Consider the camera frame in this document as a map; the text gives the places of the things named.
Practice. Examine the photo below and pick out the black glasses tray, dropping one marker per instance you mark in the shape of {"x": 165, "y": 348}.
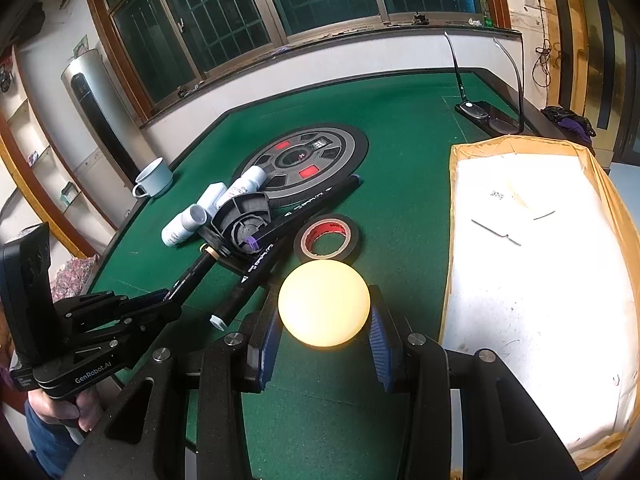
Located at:
{"x": 490, "y": 119}

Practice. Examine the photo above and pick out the yellow cardboard box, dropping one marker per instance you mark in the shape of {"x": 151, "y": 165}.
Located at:
{"x": 544, "y": 271}

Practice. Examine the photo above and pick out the left hand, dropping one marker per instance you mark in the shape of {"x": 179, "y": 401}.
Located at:
{"x": 85, "y": 410}

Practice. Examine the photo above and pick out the black electrical tape roll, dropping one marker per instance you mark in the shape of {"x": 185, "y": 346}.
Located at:
{"x": 328, "y": 237}

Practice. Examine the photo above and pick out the slim white bottle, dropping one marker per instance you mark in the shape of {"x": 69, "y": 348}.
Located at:
{"x": 249, "y": 181}

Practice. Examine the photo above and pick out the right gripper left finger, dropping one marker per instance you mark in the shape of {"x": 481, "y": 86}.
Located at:
{"x": 142, "y": 435}

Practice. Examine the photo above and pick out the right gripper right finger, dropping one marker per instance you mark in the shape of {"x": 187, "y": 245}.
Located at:
{"x": 504, "y": 433}

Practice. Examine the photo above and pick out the white enamel mug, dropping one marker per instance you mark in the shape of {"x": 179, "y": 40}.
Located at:
{"x": 153, "y": 180}

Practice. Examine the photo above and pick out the black marker yellow caps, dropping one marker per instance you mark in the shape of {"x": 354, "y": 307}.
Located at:
{"x": 193, "y": 275}

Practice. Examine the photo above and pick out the round grey control panel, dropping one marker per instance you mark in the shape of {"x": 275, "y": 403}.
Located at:
{"x": 300, "y": 162}

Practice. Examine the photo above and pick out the purple black bag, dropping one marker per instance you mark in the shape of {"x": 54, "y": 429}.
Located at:
{"x": 576, "y": 127}

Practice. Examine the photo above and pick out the black marker purple cap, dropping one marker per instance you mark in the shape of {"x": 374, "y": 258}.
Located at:
{"x": 255, "y": 276}

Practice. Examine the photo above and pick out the cream masking tape roll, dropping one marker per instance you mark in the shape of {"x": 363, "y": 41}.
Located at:
{"x": 324, "y": 303}

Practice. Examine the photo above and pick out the eyeglasses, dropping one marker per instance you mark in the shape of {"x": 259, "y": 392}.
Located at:
{"x": 507, "y": 54}

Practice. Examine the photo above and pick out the large white bottle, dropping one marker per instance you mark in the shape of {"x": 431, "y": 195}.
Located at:
{"x": 185, "y": 223}

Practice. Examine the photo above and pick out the standing air conditioner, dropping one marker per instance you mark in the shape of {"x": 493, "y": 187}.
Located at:
{"x": 106, "y": 117}

